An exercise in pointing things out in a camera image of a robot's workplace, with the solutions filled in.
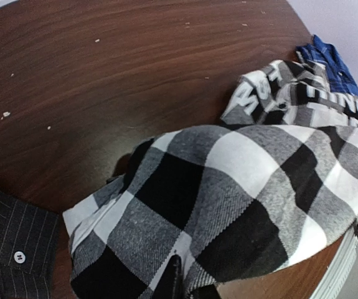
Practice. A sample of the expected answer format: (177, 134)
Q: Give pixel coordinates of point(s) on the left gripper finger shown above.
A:
(174, 284)

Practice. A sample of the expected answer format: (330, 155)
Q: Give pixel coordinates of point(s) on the black white checkered shirt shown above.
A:
(275, 182)

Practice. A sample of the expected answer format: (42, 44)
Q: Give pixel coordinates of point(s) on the black pinstripe shirt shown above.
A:
(28, 241)

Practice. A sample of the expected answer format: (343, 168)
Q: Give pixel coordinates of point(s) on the folded blue plaid shirt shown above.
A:
(338, 74)

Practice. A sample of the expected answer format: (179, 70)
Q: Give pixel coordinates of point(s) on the front aluminium rail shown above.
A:
(341, 277)

